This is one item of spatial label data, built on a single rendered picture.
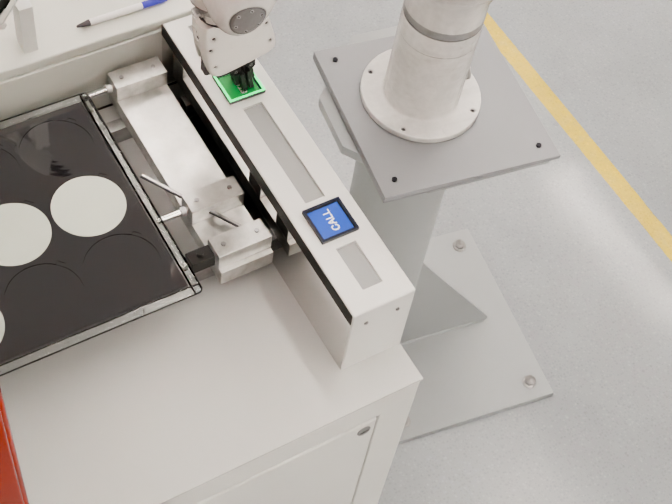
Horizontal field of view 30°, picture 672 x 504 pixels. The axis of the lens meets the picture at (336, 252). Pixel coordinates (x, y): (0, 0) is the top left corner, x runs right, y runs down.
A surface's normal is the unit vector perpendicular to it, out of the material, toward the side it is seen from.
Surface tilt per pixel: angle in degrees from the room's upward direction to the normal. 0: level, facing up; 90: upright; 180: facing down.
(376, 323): 90
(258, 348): 0
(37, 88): 90
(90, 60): 90
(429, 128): 1
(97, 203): 0
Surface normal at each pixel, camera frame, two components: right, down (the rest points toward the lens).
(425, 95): -0.11, 0.82
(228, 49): 0.50, 0.75
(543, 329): 0.11, -0.55
